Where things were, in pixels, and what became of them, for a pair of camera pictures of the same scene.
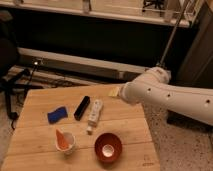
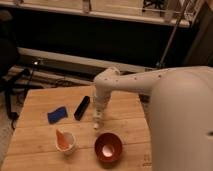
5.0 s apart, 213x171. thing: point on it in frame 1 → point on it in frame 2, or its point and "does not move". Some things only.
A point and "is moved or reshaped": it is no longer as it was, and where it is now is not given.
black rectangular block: x=82 y=107 does not move
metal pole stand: x=162 y=63 does not move
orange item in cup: x=61 y=141 does not move
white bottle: x=95 y=114 is moved or reshaped
